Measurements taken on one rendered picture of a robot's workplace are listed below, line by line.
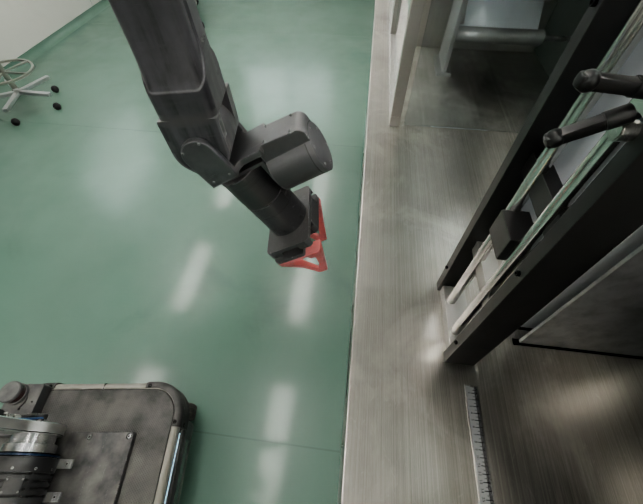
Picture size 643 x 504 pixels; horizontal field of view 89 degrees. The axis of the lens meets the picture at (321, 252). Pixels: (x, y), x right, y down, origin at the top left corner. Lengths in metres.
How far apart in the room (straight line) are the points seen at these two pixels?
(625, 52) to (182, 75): 0.36
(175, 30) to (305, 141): 0.14
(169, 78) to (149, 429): 1.18
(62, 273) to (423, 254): 1.90
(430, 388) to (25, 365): 1.76
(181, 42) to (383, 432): 0.54
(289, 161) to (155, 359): 1.44
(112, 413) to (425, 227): 1.18
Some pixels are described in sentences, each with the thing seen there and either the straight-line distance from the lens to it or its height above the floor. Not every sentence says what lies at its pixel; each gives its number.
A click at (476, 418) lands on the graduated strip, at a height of 0.90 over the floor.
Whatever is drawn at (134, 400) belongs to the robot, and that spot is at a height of 0.24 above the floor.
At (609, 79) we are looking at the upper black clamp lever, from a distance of 0.28.
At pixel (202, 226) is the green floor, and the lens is 2.06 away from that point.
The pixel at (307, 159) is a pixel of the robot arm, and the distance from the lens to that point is 0.36.
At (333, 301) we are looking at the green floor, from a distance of 1.66.
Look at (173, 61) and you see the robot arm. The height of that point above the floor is 1.34.
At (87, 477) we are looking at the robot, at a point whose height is 0.26.
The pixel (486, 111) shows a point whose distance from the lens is 1.10.
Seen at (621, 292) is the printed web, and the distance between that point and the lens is 0.58.
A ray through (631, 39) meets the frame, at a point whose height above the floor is 1.36.
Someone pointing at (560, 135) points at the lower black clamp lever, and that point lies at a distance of 0.30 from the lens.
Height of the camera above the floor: 1.47
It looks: 54 degrees down
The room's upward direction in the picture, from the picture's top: straight up
